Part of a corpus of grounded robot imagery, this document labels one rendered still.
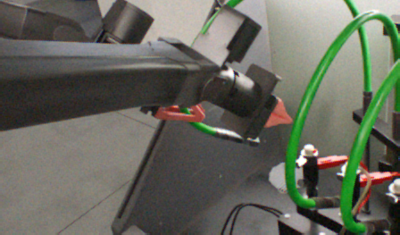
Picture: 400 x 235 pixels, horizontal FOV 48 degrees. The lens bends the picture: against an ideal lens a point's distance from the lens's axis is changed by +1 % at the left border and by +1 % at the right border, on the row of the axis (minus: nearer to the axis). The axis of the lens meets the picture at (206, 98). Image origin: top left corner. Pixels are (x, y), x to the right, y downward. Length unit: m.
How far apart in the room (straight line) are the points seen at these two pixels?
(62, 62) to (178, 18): 3.35
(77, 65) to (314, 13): 0.76
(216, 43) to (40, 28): 0.28
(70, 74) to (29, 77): 0.04
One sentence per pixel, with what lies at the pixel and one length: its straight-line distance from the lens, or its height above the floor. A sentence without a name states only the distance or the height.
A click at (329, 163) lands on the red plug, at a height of 1.11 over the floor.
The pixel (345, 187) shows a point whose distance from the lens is 0.58.
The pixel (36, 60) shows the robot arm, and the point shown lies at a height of 1.52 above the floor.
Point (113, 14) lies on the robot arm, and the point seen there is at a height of 1.42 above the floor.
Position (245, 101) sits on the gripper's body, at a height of 1.31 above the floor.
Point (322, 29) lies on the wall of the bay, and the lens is 1.04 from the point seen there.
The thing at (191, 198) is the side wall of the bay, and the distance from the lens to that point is 1.11.
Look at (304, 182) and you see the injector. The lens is 0.83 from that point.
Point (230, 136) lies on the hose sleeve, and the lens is 0.80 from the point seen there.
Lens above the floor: 1.62
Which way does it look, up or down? 29 degrees down
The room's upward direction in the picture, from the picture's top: 11 degrees counter-clockwise
